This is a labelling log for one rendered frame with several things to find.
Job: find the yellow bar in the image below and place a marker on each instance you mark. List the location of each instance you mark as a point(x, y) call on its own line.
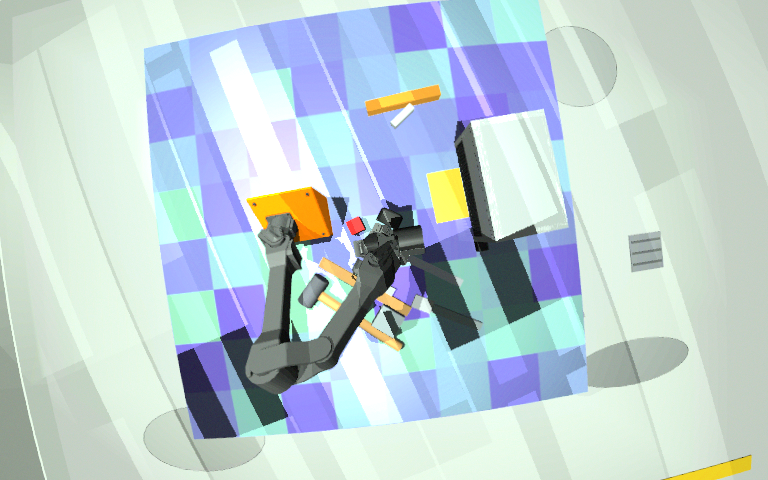
point(401, 100)

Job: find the grey metal cabinet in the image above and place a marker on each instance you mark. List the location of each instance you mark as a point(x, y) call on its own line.
point(510, 178)

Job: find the brown cylinder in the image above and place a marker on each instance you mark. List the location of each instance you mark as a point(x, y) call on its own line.
point(435, 271)

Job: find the orange bar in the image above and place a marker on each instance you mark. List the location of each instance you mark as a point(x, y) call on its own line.
point(350, 278)

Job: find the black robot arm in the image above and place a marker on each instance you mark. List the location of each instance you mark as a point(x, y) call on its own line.
point(275, 363)

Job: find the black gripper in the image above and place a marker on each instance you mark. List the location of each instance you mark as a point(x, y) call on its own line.
point(387, 217)

